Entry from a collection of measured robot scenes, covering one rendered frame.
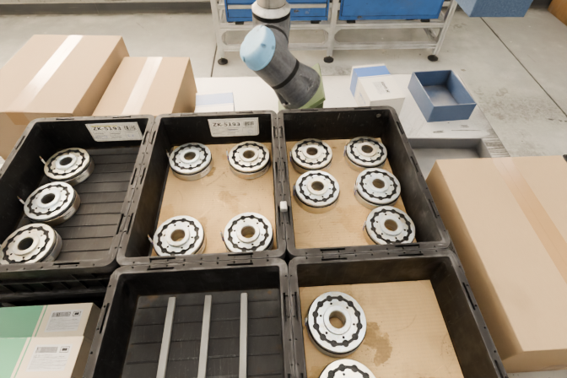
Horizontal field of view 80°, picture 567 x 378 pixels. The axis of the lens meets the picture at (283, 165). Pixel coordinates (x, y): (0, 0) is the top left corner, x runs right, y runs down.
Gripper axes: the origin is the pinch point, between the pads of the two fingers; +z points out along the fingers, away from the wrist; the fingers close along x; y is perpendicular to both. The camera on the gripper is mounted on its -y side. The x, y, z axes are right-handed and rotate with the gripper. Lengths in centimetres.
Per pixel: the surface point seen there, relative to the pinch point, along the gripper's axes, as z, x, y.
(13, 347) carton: 15, -95, 84
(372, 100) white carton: 30.7, -23.0, 10.2
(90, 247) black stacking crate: 20, -92, 64
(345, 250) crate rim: 15, -40, 70
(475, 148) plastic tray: 41.9, 8.0, 23.7
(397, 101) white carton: 33.0, -14.3, 8.8
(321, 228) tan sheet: 25, -44, 60
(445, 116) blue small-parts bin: 40.1, 2.6, 10.2
